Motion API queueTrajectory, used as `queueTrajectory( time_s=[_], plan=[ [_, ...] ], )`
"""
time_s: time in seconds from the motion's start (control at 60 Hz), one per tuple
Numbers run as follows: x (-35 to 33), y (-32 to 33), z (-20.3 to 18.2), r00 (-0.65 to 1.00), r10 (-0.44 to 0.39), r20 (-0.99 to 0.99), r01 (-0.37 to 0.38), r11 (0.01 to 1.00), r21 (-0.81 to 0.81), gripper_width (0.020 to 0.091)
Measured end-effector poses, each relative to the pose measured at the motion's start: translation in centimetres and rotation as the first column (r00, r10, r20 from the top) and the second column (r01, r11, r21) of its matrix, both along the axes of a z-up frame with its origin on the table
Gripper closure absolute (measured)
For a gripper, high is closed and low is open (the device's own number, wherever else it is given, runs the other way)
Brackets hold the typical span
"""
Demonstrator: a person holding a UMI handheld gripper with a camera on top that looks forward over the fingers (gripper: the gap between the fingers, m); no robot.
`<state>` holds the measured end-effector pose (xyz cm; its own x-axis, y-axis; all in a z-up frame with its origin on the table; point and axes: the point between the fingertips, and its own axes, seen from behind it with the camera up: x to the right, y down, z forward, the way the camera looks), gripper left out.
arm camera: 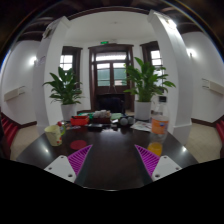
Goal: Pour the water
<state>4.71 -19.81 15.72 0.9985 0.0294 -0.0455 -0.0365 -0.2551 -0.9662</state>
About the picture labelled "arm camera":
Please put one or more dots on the dark wooden double door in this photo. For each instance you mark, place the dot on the dark wooden double door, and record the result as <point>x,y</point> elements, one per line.
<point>111,90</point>

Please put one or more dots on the red plastic box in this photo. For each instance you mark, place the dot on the red plastic box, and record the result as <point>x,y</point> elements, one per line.
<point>79,120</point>

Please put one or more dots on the green exit sign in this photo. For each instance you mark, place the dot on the green exit sign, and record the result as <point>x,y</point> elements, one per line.
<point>104,42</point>

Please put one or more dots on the pale yellow printed mug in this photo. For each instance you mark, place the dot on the pale yellow printed mug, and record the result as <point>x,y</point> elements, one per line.
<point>54,135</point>

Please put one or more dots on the grey round headphones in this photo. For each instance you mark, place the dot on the grey round headphones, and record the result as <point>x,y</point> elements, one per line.
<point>126,121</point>

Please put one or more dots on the white paper pillar notice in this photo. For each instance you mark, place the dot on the white paper pillar notice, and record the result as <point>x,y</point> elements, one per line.
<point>42,60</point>

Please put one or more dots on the printed paper magazine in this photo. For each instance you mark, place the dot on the printed paper magazine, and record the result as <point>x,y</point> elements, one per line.
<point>141,126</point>

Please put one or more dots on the glowing wall lamp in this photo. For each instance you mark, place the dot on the glowing wall lamp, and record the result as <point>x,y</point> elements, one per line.
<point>33,60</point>
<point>191,52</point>

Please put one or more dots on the dark framed window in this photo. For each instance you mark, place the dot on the dark framed window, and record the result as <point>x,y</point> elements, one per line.
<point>155,56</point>
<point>66,60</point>

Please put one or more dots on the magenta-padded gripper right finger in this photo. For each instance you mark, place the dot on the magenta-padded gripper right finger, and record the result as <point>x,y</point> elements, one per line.
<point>165,166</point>

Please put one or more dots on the black chair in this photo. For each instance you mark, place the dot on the black chair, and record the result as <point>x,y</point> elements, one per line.
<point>111,103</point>

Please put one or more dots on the flat black device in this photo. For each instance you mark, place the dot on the flat black device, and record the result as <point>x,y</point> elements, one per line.
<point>94,126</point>

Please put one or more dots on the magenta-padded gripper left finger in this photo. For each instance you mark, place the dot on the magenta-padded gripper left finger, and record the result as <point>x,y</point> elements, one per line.
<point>60,166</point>

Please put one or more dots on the flat round red coaster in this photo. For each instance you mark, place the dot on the flat round red coaster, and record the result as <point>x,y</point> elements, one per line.
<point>78,144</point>

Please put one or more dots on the orange drink plastic bottle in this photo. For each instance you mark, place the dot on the orange drink plastic bottle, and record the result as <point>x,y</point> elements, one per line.
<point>160,126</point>

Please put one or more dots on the green flat pad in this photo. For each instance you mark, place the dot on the green flat pad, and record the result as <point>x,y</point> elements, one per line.
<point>116,116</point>

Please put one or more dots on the potted green leafy plant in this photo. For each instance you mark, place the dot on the potted green leafy plant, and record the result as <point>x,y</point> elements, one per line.
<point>66,90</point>
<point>145,86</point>

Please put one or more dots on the red carpeted staircase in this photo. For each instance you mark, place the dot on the red carpeted staircase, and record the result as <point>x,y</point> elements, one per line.
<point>9,128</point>
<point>220,130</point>

